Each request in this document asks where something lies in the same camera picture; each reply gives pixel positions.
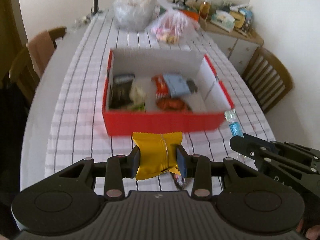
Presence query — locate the amber liquid bottle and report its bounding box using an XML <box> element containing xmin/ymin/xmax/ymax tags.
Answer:
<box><xmin>199</xmin><ymin>0</ymin><xmax>211</xmax><ymax>20</ymax></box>

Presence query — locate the pale green snack packet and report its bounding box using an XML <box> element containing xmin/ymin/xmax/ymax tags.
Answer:
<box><xmin>127</xmin><ymin>81</ymin><xmax>147</xmax><ymax>112</ymax></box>

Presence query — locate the tissue box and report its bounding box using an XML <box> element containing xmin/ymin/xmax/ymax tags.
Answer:
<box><xmin>210</xmin><ymin>10</ymin><xmax>235</xmax><ymax>33</ymax></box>

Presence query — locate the white cabinet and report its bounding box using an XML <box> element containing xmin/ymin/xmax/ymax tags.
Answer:
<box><xmin>200</xmin><ymin>18</ymin><xmax>264</xmax><ymax>75</ymax></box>

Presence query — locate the clear plastic bag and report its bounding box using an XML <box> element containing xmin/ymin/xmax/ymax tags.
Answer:
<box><xmin>112</xmin><ymin>0</ymin><xmax>156</xmax><ymax>31</ymax></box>

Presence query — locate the left wooden chair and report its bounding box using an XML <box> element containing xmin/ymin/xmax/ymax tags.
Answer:
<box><xmin>9</xmin><ymin>27</ymin><xmax>67</xmax><ymax>104</ymax></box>

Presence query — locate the pink plastic bag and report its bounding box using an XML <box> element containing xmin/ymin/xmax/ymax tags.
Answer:
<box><xmin>147</xmin><ymin>9</ymin><xmax>200</xmax><ymax>44</ymax></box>

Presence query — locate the blue candy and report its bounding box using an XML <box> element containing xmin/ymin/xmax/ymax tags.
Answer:
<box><xmin>223</xmin><ymin>108</ymin><xmax>247</xmax><ymax>160</ymax></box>

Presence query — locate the red chip bag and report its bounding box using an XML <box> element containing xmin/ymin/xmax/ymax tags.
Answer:
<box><xmin>151</xmin><ymin>74</ymin><xmax>171</xmax><ymax>99</ymax></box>

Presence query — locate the red cardboard box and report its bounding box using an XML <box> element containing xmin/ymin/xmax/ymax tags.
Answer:
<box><xmin>102</xmin><ymin>48</ymin><xmax>234</xmax><ymax>136</ymax></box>

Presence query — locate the black snack packet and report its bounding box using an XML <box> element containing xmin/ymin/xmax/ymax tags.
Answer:
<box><xmin>109</xmin><ymin>74</ymin><xmax>135</xmax><ymax>109</ymax></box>

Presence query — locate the right wooden chair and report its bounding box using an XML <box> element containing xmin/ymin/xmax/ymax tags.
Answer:
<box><xmin>241</xmin><ymin>47</ymin><xmax>293</xmax><ymax>114</ymax></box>

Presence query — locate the dark red foil packet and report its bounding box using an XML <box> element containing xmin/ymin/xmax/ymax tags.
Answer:
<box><xmin>156</xmin><ymin>98</ymin><xmax>192</xmax><ymax>112</ymax></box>

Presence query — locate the white grid tablecloth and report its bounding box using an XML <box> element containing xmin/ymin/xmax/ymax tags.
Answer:
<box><xmin>44</xmin><ymin>10</ymin><xmax>276</xmax><ymax>196</ymax></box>

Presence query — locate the orange container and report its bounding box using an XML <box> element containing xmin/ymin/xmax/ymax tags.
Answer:
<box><xmin>180</xmin><ymin>9</ymin><xmax>200</xmax><ymax>22</ymax></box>

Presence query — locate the wooden chair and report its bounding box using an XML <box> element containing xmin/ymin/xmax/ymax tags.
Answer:
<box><xmin>9</xmin><ymin>27</ymin><xmax>67</xmax><ymax>104</ymax></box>
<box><xmin>241</xmin><ymin>47</ymin><xmax>293</xmax><ymax>114</ymax></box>

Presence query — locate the pink cloth on chair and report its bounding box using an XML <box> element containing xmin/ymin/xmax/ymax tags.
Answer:
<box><xmin>26</xmin><ymin>30</ymin><xmax>55</xmax><ymax>78</ymax></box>

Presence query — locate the yellow snack packet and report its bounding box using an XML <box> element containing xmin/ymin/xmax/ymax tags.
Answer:
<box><xmin>132</xmin><ymin>132</ymin><xmax>183</xmax><ymax>180</ymax></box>

